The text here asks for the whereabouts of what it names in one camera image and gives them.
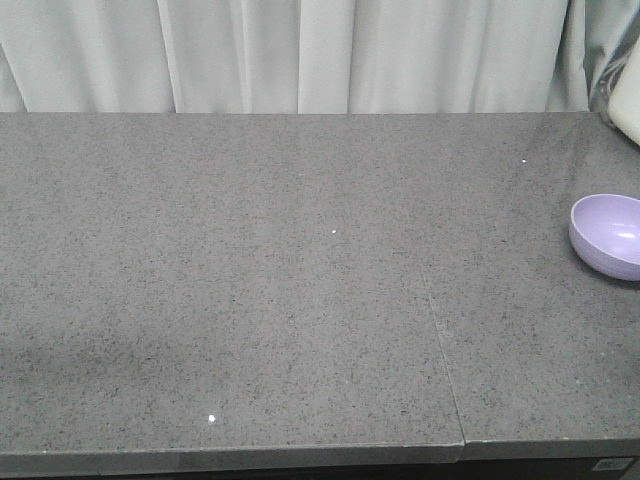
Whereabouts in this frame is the purple plastic bowl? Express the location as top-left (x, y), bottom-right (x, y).
top-left (569, 194), bottom-right (639, 281)

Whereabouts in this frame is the white curtain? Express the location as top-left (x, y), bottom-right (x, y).
top-left (1, 1), bottom-right (639, 114)

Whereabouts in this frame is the white blender appliance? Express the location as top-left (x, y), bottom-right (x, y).
top-left (609, 57), bottom-right (639, 144)

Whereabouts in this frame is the black disinfection cabinet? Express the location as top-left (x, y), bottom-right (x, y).
top-left (456, 457), bottom-right (639, 480)

